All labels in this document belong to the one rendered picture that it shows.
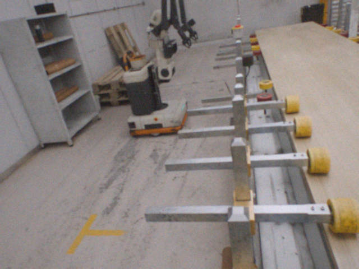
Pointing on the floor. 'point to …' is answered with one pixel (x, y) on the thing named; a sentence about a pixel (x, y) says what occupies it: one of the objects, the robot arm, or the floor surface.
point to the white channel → (354, 18)
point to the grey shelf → (24, 63)
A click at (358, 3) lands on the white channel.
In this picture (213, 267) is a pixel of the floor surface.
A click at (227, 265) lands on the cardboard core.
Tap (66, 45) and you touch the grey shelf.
